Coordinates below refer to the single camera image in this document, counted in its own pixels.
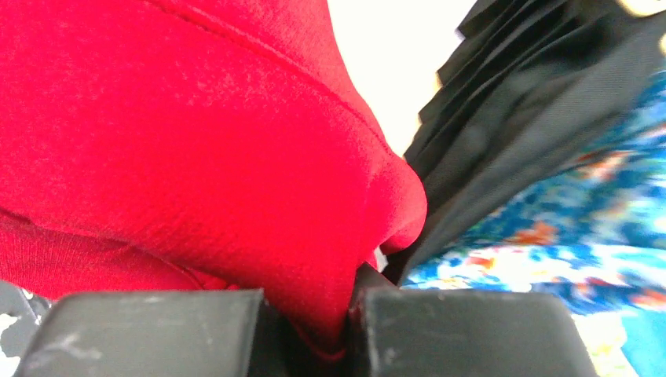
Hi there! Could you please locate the black skirt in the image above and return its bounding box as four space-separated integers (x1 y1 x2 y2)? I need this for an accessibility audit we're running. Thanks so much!
384 0 665 283

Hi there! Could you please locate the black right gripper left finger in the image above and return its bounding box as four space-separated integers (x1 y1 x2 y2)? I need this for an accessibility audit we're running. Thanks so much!
16 290 307 377

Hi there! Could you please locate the red pleated skirt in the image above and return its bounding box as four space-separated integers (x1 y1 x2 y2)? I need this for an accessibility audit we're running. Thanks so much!
1 1 426 360

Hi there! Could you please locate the blue plastic bin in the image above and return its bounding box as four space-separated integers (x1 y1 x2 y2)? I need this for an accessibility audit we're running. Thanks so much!
622 310 665 377

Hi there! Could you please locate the lemon print skirt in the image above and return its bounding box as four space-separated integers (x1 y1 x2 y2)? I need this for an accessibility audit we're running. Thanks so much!
571 311 638 377

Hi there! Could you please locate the blue floral skirt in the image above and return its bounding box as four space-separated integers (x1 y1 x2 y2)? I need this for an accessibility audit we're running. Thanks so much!
403 72 665 315

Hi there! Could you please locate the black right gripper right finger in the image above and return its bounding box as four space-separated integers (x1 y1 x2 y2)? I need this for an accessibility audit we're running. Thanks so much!
346 265 596 377

